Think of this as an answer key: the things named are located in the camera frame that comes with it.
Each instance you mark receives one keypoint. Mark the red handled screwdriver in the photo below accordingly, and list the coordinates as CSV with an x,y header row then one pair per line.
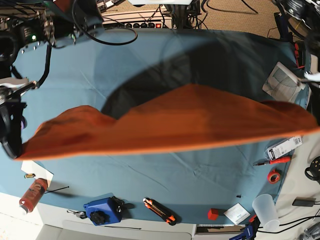
x,y
276,161

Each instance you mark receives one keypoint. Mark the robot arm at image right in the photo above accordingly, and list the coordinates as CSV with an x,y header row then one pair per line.
x,y
307,12

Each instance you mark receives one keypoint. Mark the clear packaged bit set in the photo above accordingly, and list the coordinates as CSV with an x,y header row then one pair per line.
x,y
282,147

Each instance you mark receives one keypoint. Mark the blue-grey table cloth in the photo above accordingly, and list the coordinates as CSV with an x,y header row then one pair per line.
x,y
112,79

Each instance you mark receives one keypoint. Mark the black zip tie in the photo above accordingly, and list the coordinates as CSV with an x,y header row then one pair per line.
x,y
58,189

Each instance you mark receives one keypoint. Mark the orange black utility knife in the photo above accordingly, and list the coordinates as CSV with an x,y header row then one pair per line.
x,y
163,212

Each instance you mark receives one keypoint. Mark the red drink can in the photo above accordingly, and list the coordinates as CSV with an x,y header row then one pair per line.
x,y
32,196

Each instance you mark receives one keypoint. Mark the small red cube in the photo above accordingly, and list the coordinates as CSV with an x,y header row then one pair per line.
x,y
213,214

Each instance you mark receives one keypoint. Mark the red tape roll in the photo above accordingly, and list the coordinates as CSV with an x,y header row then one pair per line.
x,y
274,176

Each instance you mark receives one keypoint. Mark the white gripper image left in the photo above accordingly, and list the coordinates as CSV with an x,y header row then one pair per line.
x,y
12,121

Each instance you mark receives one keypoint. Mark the small AA battery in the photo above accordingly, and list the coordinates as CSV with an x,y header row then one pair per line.
x,y
30,175

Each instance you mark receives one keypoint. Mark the translucent plastic cup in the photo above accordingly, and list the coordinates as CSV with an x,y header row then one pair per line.
x,y
265,210

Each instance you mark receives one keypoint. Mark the white square card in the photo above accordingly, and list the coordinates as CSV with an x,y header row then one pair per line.
x,y
237,214

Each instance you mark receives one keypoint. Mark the blue box with black knob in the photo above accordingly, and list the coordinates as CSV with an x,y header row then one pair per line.
x,y
104,211

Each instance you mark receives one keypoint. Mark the blue black bar clamp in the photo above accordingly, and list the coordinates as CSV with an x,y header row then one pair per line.
x,y
250,230

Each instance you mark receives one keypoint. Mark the leaf pattern booklet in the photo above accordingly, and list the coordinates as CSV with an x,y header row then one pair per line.
x,y
282,84

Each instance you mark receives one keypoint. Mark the orange black clamp tool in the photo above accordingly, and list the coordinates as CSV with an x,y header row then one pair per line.
x,y
300,54

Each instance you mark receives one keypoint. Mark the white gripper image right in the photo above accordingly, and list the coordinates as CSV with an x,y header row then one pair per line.
x,y
310,79

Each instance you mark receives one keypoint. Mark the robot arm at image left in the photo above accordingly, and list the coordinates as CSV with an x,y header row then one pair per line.
x,y
61,24

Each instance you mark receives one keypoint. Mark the black power strip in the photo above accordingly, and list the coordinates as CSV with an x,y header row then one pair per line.
x,y
135,25

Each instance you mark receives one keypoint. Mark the white paper card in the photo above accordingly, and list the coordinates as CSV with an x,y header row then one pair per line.
x,y
31,167

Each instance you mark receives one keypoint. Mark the black kettlebell shaped object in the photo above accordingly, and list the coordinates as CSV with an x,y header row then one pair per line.
x,y
313,171

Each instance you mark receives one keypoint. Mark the orange t-shirt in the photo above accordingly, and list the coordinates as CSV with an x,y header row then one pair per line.
x,y
191,117

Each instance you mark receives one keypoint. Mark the black power adapter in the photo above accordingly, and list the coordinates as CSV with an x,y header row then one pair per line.
x,y
303,202

